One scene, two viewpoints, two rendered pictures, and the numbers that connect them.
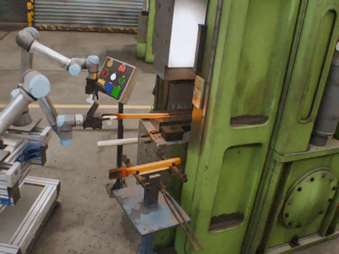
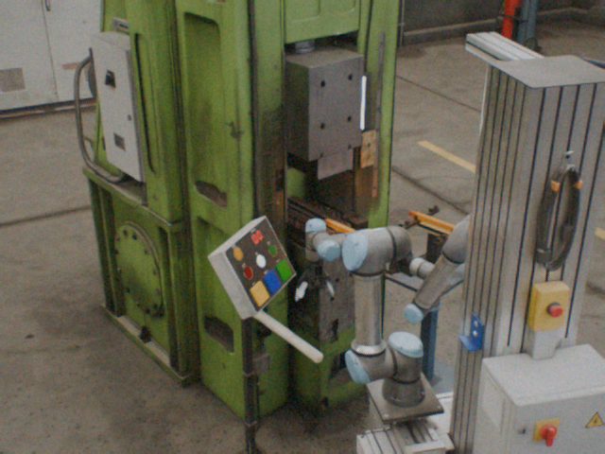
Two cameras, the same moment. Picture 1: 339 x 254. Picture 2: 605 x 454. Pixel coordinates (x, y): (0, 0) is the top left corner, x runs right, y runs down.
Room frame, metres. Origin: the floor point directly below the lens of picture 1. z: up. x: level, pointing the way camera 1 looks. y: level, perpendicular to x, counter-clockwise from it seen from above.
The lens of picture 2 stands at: (2.92, 3.12, 2.59)
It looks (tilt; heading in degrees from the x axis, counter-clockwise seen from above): 27 degrees down; 256
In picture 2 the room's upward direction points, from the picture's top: straight up
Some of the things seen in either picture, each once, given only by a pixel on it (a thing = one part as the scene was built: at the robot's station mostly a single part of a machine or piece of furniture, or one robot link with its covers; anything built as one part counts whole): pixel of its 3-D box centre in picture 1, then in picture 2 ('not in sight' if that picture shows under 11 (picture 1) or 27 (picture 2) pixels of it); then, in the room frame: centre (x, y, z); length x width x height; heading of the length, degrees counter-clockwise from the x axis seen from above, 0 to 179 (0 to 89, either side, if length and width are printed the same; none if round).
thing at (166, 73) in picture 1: (189, 67); (304, 149); (2.14, -0.05, 1.32); 0.42 x 0.20 x 0.10; 115
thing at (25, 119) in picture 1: (20, 115); (403, 381); (2.07, 1.09, 0.87); 0.15 x 0.15 x 0.10
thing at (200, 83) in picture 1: (198, 92); (367, 148); (1.82, -0.11, 1.27); 0.09 x 0.02 x 0.17; 25
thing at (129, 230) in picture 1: (139, 229); (337, 408); (2.03, 0.18, 0.01); 0.58 x 0.39 x 0.01; 25
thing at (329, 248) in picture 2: (78, 64); (330, 246); (2.23, 0.71, 1.23); 0.11 x 0.11 x 0.08; 7
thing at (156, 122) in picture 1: (183, 118); (305, 220); (2.14, -0.05, 0.96); 0.42 x 0.20 x 0.09; 115
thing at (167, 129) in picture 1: (172, 133); (354, 223); (1.91, 0.01, 0.95); 0.12 x 0.08 x 0.06; 115
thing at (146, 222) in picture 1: (150, 205); (433, 271); (1.52, 0.09, 0.67); 0.40 x 0.30 x 0.02; 33
